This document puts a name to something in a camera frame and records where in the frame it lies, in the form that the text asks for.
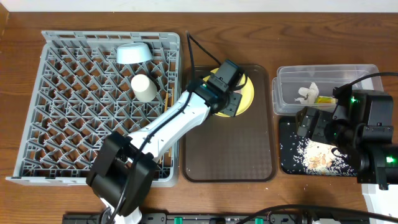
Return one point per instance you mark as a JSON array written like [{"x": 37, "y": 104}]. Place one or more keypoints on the grey dishwasher rack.
[{"x": 81, "y": 95}]

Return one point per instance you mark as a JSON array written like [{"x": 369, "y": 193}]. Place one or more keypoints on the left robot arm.
[{"x": 124, "y": 168}]

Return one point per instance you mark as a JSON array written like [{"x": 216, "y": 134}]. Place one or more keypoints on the spilled rice pile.
[{"x": 317, "y": 158}]

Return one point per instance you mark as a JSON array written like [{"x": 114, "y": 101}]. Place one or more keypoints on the clear plastic container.
[{"x": 291, "y": 79}]

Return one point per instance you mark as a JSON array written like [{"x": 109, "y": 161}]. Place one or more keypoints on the yellow green snack wrapper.
[{"x": 325, "y": 100}]

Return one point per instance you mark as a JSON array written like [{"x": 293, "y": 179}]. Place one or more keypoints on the black waste tray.
[{"x": 289, "y": 155}]

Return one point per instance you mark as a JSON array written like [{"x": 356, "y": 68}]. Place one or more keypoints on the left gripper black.
[{"x": 236, "y": 101}]

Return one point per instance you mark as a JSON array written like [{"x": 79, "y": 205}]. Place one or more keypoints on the white tissue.
[{"x": 309, "y": 95}]

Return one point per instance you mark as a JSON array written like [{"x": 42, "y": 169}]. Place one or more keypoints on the yellow plate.
[{"x": 247, "y": 93}]

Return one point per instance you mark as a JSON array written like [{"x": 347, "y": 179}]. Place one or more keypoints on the brown plastic serving tray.
[{"x": 238, "y": 149}]

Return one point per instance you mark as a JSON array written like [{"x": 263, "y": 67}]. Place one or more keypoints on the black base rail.
[{"x": 276, "y": 218}]

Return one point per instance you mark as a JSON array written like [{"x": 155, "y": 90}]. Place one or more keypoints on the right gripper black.
[{"x": 314, "y": 125}]

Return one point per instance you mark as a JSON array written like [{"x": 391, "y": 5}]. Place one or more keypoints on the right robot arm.
[{"x": 360, "y": 129}]

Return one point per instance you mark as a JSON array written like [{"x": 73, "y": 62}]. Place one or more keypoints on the cream cup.
[{"x": 144, "y": 88}]

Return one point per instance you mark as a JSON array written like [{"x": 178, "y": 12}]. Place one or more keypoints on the light blue bowl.
[{"x": 137, "y": 52}]

